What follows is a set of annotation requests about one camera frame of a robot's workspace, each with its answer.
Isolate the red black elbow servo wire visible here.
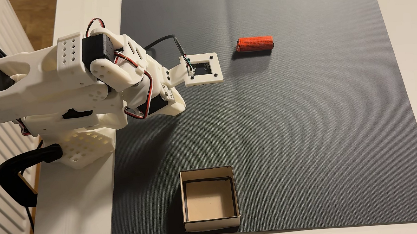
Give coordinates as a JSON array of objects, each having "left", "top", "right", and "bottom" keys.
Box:
[{"left": 85, "top": 17, "right": 106, "bottom": 38}]

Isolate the white square camera box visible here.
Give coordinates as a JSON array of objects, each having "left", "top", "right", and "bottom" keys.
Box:
[{"left": 166, "top": 52, "right": 224, "bottom": 88}]

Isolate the base servo wire bundle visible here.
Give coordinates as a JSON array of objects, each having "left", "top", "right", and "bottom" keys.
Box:
[{"left": 15, "top": 118, "right": 31, "bottom": 137}]

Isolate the dark grey table mat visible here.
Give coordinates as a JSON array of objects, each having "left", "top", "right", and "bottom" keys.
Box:
[{"left": 96, "top": 0, "right": 417, "bottom": 234}]

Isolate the black table clamp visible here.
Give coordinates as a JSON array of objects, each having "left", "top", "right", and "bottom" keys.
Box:
[{"left": 0, "top": 143, "right": 67, "bottom": 210}]

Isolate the black camera cable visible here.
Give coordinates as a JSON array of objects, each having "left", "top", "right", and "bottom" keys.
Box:
[{"left": 143, "top": 34, "right": 192, "bottom": 70}]

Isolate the red cylindrical object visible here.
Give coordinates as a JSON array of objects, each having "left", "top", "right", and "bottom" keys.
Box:
[{"left": 235, "top": 36, "right": 275, "bottom": 53}]

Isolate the red black wrist servo wire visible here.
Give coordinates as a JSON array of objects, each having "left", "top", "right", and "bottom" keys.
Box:
[{"left": 114, "top": 49, "right": 157, "bottom": 121}]

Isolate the small open cardboard box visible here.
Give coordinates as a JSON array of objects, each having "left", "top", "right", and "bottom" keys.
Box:
[{"left": 179, "top": 165, "right": 242, "bottom": 233}]

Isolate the thin black hanging cable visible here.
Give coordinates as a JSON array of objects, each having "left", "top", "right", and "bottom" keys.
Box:
[{"left": 23, "top": 206, "right": 36, "bottom": 234}]

